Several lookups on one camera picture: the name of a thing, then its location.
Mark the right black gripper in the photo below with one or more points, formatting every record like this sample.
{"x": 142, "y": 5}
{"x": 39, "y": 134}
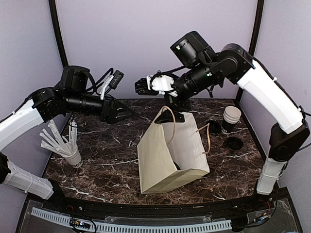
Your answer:
{"x": 174, "y": 103}

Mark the stack of black coffee lids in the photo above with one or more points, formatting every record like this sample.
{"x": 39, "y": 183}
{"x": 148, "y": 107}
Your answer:
{"x": 234, "y": 143}

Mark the grey slotted cable duct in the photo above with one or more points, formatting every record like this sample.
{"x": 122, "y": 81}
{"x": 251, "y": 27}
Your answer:
{"x": 131, "y": 225}

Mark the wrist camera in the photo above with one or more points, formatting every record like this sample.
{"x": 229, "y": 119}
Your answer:
{"x": 110, "y": 81}
{"x": 159, "y": 85}

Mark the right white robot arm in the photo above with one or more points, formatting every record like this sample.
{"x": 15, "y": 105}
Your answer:
{"x": 207, "y": 68}

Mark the black corner post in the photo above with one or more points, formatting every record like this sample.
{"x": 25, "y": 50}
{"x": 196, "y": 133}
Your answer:
{"x": 253, "y": 42}
{"x": 57, "y": 32}

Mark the left black corner post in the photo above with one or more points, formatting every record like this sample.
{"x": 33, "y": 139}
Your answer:
{"x": 57, "y": 32}

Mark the cream paper bag with handles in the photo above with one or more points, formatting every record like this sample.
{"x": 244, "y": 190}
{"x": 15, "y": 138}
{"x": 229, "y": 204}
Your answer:
{"x": 164, "y": 144}

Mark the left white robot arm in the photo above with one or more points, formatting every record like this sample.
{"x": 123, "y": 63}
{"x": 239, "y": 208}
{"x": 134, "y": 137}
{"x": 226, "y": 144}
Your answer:
{"x": 73, "y": 94}

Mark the black front frame rail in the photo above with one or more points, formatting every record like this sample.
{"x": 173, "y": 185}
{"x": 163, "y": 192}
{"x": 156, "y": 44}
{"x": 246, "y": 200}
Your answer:
{"x": 100, "y": 210}

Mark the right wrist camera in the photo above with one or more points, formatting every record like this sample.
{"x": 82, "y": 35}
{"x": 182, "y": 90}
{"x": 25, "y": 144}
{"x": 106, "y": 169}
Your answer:
{"x": 159, "y": 85}

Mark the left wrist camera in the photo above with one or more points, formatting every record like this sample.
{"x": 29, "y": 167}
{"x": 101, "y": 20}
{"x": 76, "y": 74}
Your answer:
{"x": 110, "y": 81}

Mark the stack of white paper cups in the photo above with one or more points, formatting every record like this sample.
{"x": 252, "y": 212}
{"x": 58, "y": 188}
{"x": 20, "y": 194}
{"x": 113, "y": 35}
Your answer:
{"x": 231, "y": 116}

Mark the right black corner post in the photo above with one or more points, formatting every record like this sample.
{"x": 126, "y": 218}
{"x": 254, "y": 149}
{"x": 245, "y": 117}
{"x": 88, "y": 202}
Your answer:
{"x": 253, "y": 42}

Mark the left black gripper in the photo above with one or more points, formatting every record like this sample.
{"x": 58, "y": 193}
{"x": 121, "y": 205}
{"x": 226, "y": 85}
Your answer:
{"x": 109, "y": 113}

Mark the single black paper coffee cup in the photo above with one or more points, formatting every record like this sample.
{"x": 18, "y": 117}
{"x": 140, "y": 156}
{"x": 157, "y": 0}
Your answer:
{"x": 177, "y": 166}

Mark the loose black coffee lid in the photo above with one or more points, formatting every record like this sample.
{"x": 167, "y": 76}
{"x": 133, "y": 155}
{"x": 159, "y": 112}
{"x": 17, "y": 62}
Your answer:
{"x": 213, "y": 126}

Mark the white cup holding straws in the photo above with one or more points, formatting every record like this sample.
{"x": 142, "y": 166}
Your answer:
{"x": 75, "y": 160}

